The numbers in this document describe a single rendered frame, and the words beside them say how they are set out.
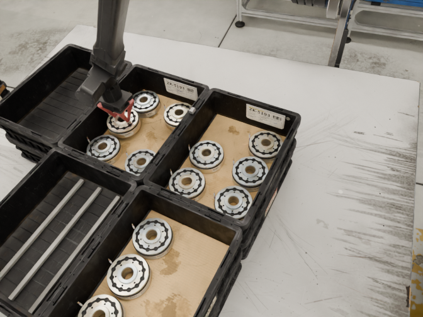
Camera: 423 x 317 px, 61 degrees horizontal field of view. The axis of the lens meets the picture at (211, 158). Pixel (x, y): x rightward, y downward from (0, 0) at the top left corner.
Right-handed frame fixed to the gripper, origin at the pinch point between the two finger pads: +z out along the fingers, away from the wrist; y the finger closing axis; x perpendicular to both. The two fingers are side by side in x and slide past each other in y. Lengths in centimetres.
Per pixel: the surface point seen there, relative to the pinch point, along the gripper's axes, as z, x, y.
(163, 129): 6.3, 5.2, 11.0
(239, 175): 3.4, -2.5, 42.2
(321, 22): 81, 188, 15
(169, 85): 0.5, 18.6, 6.3
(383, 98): 21, 62, 71
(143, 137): 6.2, -0.4, 7.1
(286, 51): 93, 163, -1
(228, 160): 6.6, 3.0, 35.7
